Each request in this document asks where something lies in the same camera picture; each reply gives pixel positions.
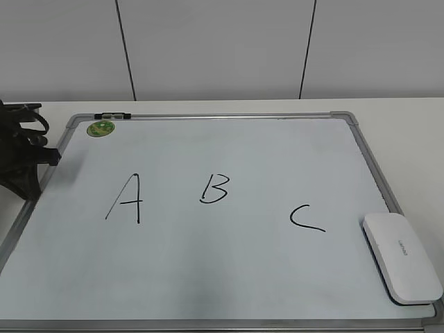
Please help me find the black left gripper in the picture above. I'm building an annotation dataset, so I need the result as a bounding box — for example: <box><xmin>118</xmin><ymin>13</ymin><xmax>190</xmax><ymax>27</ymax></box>
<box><xmin>1</xmin><ymin>103</ymin><xmax>61</xmax><ymax>200</ymax></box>

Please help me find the white whiteboard eraser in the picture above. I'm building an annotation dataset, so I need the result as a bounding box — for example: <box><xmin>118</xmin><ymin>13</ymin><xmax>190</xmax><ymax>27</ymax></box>
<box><xmin>362</xmin><ymin>213</ymin><xmax>443</xmax><ymax>305</ymax></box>

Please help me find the round green magnet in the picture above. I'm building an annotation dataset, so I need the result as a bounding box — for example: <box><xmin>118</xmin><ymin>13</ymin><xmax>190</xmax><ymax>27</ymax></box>
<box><xmin>87</xmin><ymin>120</ymin><xmax>115</xmax><ymax>137</ymax></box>

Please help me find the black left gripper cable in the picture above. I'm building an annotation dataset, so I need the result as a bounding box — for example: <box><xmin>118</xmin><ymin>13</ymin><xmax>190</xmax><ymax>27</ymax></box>
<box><xmin>13</xmin><ymin>110</ymin><xmax>50</xmax><ymax>146</ymax></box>

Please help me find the white whiteboard with grey frame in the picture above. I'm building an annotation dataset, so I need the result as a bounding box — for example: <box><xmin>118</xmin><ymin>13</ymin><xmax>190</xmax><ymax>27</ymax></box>
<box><xmin>1</xmin><ymin>112</ymin><xmax>443</xmax><ymax>332</ymax></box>

